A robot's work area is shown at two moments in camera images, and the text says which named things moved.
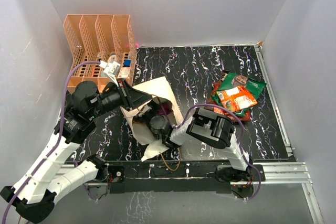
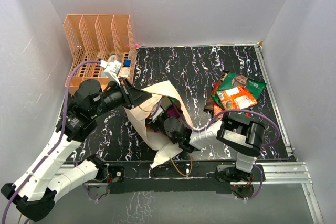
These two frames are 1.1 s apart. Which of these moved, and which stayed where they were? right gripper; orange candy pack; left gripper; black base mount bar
Moved: right gripper
Stayed: black base mount bar; orange candy pack; left gripper
